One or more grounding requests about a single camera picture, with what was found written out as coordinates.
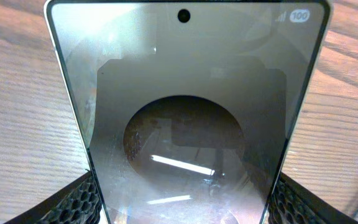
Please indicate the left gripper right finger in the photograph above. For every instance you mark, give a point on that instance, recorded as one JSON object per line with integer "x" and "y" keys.
{"x": 291, "y": 203}

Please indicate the Galaxy smartphone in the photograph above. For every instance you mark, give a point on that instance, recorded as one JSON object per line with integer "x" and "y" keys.
{"x": 186, "y": 108}

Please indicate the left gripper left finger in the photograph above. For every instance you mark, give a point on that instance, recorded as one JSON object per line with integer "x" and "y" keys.
{"x": 77, "y": 203}

